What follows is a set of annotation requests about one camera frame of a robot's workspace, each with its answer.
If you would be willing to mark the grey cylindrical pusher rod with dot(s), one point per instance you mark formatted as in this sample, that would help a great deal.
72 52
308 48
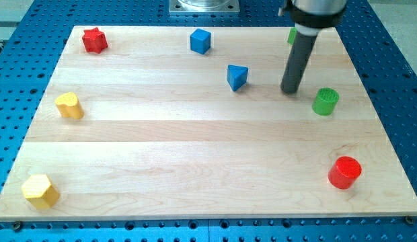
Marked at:
298 58

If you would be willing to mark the blue triangle block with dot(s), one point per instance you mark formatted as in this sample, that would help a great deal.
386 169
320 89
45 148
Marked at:
236 76

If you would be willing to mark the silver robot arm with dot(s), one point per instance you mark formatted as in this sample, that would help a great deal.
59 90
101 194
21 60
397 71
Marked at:
310 17

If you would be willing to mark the blue cube block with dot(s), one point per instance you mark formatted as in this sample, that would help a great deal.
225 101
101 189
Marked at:
200 41

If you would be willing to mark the green block behind rod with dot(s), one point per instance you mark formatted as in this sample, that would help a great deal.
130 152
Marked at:
292 35

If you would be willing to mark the green cylinder block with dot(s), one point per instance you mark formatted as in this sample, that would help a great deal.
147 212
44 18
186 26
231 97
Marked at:
325 101

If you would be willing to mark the red cylinder block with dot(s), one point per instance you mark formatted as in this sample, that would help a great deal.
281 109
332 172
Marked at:
344 172

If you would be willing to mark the light wooden board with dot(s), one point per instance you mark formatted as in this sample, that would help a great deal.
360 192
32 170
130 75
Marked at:
164 137

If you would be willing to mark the red star block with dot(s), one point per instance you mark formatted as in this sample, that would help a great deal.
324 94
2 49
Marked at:
94 40

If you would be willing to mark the yellow heart block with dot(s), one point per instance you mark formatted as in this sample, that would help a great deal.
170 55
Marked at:
69 106

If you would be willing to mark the yellow hexagon block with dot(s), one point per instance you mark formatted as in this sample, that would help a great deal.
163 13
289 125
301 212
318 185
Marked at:
39 191

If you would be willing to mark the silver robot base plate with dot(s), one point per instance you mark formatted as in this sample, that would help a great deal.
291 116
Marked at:
204 6

